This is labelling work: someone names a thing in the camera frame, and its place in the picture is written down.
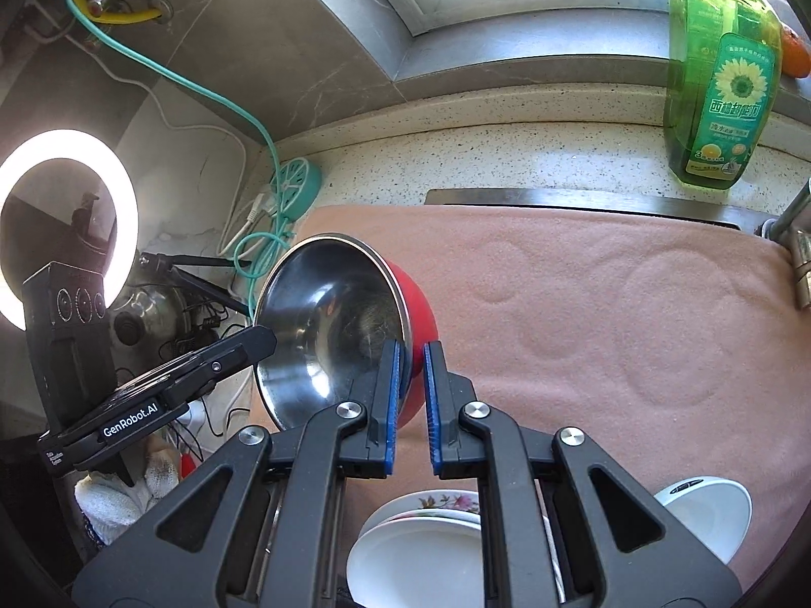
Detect light blue ceramic bowl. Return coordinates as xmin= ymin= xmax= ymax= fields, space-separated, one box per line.
xmin=654 ymin=476 xmax=753 ymax=564

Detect red bowl steel inside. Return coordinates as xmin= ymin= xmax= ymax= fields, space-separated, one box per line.
xmin=253 ymin=232 xmax=438 ymax=430

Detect white plate with leaf pattern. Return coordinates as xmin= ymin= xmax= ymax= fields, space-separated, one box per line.
xmin=346 ymin=517 xmax=485 ymax=608

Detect chrome kitchen faucet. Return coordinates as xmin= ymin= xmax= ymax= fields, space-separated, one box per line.
xmin=760 ymin=180 xmax=811 ymax=310

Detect white gloved hand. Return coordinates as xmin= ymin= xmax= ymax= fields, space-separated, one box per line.
xmin=73 ymin=436 xmax=180 ymax=546

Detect black tripod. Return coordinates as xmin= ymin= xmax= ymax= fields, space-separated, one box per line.
xmin=136 ymin=251 xmax=250 ymax=317

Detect white plate floral rim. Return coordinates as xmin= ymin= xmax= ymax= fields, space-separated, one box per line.
xmin=360 ymin=488 xmax=480 ymax=534

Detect teal small fan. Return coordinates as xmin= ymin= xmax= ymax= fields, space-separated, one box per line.
xmin=274 ymin=157 xmax=322 ymax=222

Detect pink towel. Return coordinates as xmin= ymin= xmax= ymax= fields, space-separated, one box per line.
xmin=297 ymin=205 xmax=809 ymax=606

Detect green dish soap bottle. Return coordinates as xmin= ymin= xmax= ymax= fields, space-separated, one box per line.
xmin=664 ymin=0 xmax=782 ymax=191

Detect orange object on sill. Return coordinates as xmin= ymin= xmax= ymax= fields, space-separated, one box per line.
xmin=781 ymin=23 xmax=811 ymax=80

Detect white cable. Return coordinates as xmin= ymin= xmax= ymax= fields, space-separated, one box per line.
xmin=24 ymin=6 xmax=268 ymax=254

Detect white ring light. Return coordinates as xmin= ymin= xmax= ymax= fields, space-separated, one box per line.
xmin=2 ymin=129 xmax=139 ymax=329

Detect green cable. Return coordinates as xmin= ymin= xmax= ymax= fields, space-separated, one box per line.
xmin=64 ymin=0 xmax=306 ymax=324

